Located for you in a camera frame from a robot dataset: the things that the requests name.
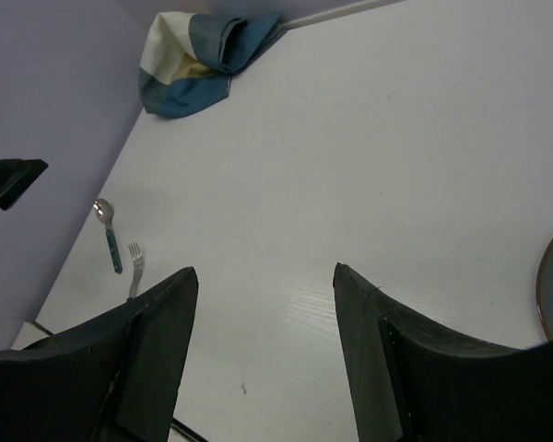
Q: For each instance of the blue beige checked cloth placemat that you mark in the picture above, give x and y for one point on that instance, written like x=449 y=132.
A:
x=189 y=59

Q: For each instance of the spoon with green handle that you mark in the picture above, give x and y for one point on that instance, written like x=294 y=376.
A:
x=104 y=213

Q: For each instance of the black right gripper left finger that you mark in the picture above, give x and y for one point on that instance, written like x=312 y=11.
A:
x=112 y=378

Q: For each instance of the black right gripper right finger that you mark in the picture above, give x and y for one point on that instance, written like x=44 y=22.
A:
x=413 y=379

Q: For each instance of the fork with green handle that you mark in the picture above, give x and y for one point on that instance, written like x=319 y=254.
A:
x=138 y=261

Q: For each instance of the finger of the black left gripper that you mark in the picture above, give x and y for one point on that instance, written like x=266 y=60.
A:
x=16 y=176

